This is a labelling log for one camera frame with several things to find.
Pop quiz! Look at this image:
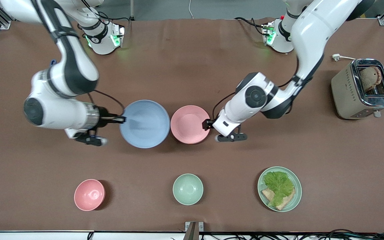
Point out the large pink bowl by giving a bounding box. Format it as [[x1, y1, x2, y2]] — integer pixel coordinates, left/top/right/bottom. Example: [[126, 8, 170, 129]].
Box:
[[170, 105, 211, 145]]

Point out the large blue bowl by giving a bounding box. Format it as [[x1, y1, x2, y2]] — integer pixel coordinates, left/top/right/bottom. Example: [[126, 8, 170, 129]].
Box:
[[119, 99, 171, 149]]

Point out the small green bowl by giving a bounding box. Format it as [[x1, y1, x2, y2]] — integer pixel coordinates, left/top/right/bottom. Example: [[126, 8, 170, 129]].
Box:
[[173, 173, 204, 206]]

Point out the small pink bowl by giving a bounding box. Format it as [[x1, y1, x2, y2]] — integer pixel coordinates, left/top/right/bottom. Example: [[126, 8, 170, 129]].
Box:
[[74, 179, 106, 212]]

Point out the green lettuce leaf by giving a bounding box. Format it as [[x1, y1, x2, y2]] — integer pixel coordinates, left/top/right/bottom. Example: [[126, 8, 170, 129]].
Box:
[[263, 171, 295, 207]]

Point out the toast slice on plate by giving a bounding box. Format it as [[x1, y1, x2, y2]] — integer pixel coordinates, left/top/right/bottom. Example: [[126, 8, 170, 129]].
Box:
[[261, 187, 296, 211]]

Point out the green plate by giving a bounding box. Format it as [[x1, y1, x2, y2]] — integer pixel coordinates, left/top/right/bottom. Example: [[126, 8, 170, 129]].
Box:
[[258, 166, 303, 213]]

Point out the beige and chrome toaster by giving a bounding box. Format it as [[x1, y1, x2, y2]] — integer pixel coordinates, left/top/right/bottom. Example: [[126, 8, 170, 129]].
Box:
[[331, 59, 384, 120]]

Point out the brown bread slice in toaster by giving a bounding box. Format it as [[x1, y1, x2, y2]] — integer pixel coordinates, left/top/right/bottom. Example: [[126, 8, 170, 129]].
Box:
[[359, 66, 383, 92]]

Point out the black right base cable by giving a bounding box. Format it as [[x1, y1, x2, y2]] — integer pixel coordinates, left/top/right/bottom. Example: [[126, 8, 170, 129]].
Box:
[[92, 7, 130, 31]]

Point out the black base cable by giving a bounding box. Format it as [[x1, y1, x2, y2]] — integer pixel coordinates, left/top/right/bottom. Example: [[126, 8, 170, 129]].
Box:
[[234, 17, 270, 36], [92, 7, 130, 31]]

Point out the black left base cable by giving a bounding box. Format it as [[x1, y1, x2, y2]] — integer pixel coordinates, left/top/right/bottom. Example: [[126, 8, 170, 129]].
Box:
[[234, 17, 270, 36]]

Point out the grey metal table bracket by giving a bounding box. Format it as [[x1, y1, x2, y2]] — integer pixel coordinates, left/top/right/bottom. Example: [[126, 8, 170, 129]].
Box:
[[184, 221, 204, 240]]

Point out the white toaster plug and cord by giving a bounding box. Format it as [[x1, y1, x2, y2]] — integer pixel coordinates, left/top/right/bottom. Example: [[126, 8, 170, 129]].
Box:
[[332, 54, 356, 62]]

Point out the black cable bundle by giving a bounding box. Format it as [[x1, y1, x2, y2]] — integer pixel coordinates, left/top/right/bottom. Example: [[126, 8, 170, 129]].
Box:
[[199, 228, 384, 240]]

